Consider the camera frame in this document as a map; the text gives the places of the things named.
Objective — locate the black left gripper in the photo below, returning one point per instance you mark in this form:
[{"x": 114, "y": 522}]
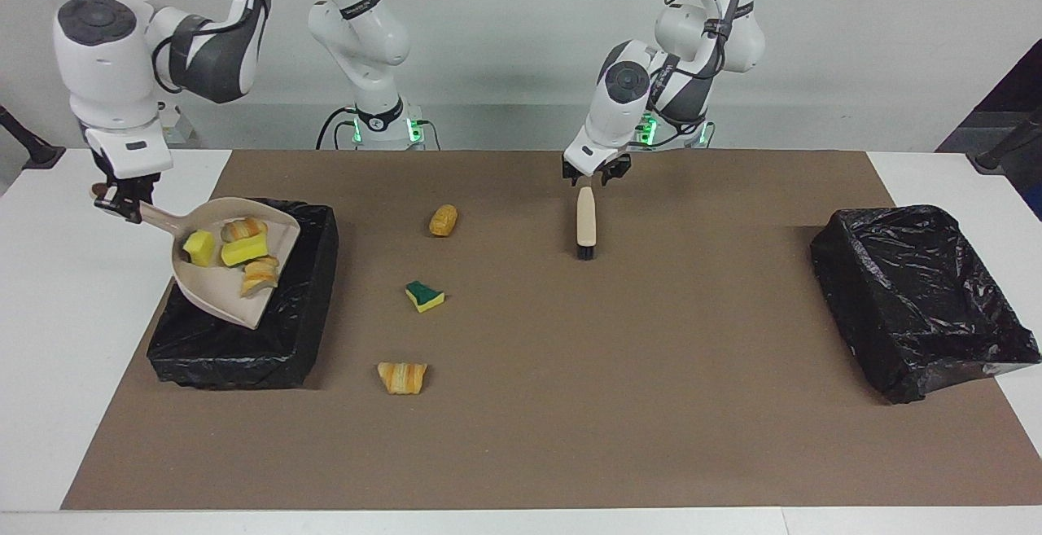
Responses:
[{"x": 594, "y": 172}]

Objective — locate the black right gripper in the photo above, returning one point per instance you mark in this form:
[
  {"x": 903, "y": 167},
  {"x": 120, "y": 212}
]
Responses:
[{"x": 132, "y": 188}]

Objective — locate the beige hand brush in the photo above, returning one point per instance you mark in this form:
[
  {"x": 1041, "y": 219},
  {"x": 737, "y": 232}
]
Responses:
[{"x": 586, "y": 221}]

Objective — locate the green topped yellow sponge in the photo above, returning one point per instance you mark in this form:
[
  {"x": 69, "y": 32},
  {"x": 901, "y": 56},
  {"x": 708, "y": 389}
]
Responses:
[{"x": 200, "y": 248}]

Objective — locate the beige plastic dustpan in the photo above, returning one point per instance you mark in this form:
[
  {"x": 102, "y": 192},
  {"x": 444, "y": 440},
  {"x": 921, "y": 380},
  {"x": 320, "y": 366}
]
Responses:
[{"x": 207, "y": 287}]

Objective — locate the curled orange croissant piece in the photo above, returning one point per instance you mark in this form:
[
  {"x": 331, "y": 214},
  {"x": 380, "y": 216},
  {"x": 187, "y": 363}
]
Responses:
[{"x": 244, "y": 230}]

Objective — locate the pale flaky bread chunk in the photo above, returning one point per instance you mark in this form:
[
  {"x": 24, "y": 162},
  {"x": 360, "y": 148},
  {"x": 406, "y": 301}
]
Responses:
[{"x": 260, "y": 276}]

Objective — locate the yellow corn cob piece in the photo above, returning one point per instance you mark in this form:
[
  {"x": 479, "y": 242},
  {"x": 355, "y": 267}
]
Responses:
[{"x": 443, "y": 220}]

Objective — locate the green yellow sponge wedge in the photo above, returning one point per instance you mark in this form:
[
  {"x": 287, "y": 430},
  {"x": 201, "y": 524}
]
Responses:
[{"x": 425, "y": 297}]

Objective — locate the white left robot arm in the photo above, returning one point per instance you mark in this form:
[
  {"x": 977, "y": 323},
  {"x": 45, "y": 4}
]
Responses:
[{"x": 627, "y": 103}]

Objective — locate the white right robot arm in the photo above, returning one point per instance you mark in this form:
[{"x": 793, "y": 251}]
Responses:
[{"x": 114, "y": 71}]

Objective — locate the black bag-lined bin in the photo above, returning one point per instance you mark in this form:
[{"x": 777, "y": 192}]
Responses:
[
  {"x": 912, "y": 299},
  {"x": 285, "y": 339}
]

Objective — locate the white power strip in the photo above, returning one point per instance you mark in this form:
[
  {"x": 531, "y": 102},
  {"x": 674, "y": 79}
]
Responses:
[{"x": 183, "y": 132}]

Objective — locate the black angled stand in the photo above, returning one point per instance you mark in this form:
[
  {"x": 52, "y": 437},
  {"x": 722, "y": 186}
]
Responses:
[
  {"x": 37, "y": 152},
  {"x": 1005, "y": 152}
]

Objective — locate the flat striped pastry piece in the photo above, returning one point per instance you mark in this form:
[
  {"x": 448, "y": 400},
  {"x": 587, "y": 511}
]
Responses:
[{"x": 402, "y": 378}]

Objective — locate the brown table mat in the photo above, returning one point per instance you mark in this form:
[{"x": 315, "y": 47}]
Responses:
[{"x": 488, "y": 453}]

